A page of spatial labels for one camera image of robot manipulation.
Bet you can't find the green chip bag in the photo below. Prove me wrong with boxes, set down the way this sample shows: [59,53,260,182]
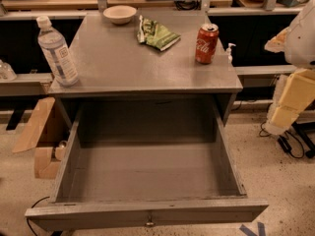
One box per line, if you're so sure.
[137,15,180,51]

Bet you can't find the red coca-cola can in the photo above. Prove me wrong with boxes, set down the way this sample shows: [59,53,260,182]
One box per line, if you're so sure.
[195,23,219,64]

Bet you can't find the small metal drawer knob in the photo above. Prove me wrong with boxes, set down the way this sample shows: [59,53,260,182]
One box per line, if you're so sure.
[145,216,155,227]

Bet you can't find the grey drawer cabinet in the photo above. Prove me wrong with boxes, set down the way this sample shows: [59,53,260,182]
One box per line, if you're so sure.
[49,8,242,120]

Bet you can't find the small pump dispenser bottle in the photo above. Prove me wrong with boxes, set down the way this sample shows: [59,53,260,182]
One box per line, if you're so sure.
[225,43,236,64]

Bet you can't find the open grey top drawer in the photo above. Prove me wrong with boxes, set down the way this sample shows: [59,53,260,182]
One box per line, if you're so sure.
[25,98,270,232]

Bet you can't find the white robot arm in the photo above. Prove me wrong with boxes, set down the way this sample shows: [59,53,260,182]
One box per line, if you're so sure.
[264,0,315,135]

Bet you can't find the brown cardboard box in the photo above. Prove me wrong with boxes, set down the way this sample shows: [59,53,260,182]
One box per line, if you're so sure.
[12,97,69,179]

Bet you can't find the clear plastic object at left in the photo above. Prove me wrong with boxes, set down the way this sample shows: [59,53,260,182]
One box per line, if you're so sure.
[0,60,17,81]

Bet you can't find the white ceramic bowl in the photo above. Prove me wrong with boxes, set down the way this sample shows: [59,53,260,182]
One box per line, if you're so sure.
[103,5,137,25]

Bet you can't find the black floor cable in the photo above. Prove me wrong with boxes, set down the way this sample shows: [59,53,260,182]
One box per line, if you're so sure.
[258,121,306,159]

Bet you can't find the black cable under drawer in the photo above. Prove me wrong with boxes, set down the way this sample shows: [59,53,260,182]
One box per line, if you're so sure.
[26,196,51,236]

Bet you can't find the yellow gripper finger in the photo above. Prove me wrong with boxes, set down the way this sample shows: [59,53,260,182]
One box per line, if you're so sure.
[265,69,315,135]

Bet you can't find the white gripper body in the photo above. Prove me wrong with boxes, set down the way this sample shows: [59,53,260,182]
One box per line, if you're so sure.
[264,28,288,53]

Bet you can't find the clear plastic water bottle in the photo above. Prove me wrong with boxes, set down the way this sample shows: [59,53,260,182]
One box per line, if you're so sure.
[36,16,79,87]

